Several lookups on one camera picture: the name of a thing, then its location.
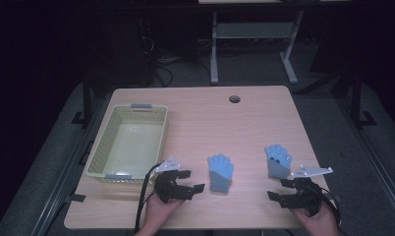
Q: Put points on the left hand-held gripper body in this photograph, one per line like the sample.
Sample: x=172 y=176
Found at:
x=167 y=188

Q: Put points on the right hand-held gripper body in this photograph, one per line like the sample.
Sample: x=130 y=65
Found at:
x=305 y=198

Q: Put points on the blue knit glove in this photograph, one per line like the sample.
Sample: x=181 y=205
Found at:
x=278 y=164
x=220 y=175

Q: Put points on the pale yellow plastic basket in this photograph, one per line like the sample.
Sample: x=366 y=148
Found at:
x=133 y=147

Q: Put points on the person's left hand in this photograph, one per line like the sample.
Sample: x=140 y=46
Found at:
x=156 y=213

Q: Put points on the person's right hand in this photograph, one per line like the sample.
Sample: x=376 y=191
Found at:
x=320 y=224

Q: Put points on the metal frame rail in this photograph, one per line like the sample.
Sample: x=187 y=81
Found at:
x=375 y=164
x=67 y=177

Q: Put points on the black upright post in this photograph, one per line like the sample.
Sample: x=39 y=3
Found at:
x=86 y=101
x=356 y=101

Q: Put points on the white metal desk frame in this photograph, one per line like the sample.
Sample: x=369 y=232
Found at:
x=251 y=30

